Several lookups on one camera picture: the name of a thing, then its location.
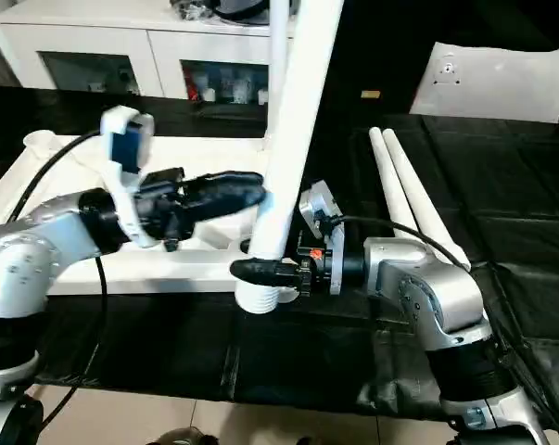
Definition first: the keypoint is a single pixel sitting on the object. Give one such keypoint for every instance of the white plastic table top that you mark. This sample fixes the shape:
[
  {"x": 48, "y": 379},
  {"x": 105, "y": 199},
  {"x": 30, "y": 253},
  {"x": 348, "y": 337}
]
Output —
[{"x": 75, "y": 259}]

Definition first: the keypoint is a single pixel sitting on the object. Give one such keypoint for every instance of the white plastic table leg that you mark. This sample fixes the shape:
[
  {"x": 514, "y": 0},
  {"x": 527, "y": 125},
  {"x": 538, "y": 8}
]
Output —
[
  {"x": 390, "y": 185},
  {"x": 413, "y": 185},
  {"x": 302, "y": 116},
  {"x": 279, "y": 69}
]

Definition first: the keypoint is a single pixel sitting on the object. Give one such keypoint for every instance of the red bottle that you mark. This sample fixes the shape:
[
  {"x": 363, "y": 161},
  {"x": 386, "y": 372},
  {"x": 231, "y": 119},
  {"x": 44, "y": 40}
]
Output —
[{"x": 194, "y": 88}]

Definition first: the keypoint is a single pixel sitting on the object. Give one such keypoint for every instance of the white glass-door cabinet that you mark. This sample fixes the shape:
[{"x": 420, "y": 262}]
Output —
[{"x": 98, "y": 46}]

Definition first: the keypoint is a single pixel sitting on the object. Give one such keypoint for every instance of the black work mat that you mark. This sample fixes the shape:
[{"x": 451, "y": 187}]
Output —
[{"x": 492, "y": 208}]

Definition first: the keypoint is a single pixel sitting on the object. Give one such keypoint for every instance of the grey helmet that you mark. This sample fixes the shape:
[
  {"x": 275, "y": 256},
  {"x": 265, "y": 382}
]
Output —
[{"x": 242, "y": 9}]

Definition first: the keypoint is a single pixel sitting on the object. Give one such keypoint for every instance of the black box with gold label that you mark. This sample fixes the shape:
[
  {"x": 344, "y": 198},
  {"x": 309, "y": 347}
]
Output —
[{"x": 376, "y": 51}]

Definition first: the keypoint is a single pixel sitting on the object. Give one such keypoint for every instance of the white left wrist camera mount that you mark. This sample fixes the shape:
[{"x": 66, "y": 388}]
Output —
[{"x": 121, "y": 185}]

